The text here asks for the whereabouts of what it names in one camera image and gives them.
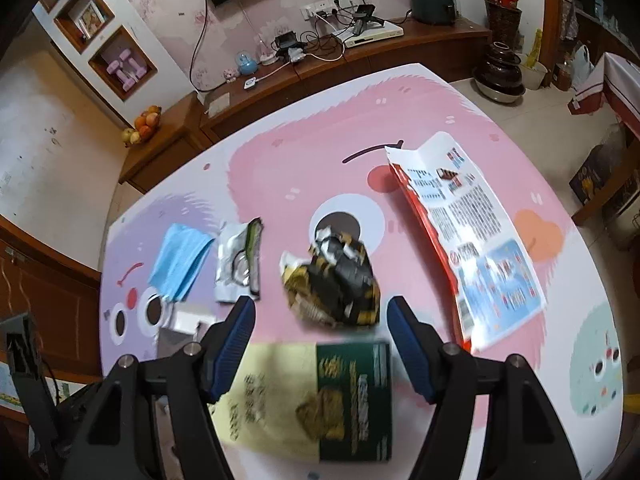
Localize grey barcode carton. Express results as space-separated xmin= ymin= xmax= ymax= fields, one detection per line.
xmin=156 ymin=310 xmax=218 ymax=359

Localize silver foil wrapper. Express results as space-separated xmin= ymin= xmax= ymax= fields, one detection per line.
xmin=215 ymin=218 xmax=264 ymax=304

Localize blue face mask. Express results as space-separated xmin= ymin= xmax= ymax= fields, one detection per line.
xmin=149 ymin=223 xmax=214 ymax=302

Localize black gold wrapper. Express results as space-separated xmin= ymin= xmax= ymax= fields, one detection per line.
xmin=279 ymin=226 xmax=381 ymax=327

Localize red white flat box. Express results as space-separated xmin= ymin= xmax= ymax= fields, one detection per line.
xmin=385 ymin=131 xmax=546 ymax=351

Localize yellow green chocolate box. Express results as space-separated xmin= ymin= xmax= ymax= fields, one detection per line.
xmin=210 ymin=341 xmax=393 ymax=463

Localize fruit bowl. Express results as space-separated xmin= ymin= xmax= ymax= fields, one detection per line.
xmin=122 ymin=105 xmax=162 ymax=148

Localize dark ceramic jar stack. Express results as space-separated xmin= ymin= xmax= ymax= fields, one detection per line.
xmin=473 ymin=41 xmax=526 ymax=104

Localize blue teapot ornament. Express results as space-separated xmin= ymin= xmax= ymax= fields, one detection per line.
xmin=235 ymin=51 xmax=258 ymax=76

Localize pink dumbbells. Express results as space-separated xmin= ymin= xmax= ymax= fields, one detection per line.
xmin=106 ymin=49 xmax=148 ymax=92

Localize wooden tv cabinet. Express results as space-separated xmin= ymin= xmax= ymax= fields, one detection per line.
xmin=118 ymin=18 xmax=492 ymax=193

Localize white set-top box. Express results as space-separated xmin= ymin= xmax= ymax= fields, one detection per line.
xmin=333 ymin=21 xmax=405 ymax=49

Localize side table with cloth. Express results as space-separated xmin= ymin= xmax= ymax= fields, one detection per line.
xmin=567 ymin=52 xmax=640 ymax=138

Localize black speaker box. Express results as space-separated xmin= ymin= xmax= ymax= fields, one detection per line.
xmin=410 ymin=0 xmax=456 ymax=25

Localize white power strip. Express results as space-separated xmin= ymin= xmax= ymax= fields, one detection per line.
xmin=299 ymin=0 xmax=366 ymax=21

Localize framed photo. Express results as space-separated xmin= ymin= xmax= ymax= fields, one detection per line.
xmin=75 ymin=1 xmax=106 ymax=40

